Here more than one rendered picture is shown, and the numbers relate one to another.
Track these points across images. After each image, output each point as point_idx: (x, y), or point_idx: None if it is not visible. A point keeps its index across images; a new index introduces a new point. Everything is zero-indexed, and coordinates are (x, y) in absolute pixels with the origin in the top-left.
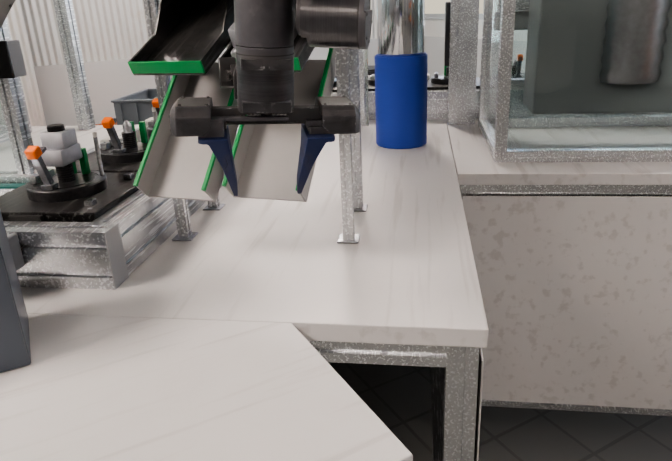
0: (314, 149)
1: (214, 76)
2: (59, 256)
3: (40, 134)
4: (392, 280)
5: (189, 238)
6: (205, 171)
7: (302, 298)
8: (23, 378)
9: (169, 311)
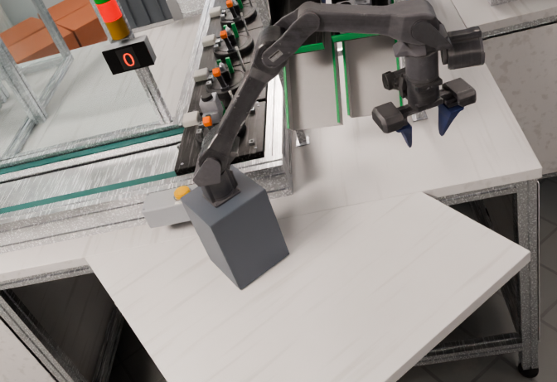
0: (453, 116)
1: None
2: None
3: (200, 104)
4: (467, 144)
5: (307, 142)
6: (327, 105)
7: (417, 172)
8: (293, 263)
9: (341, 201)
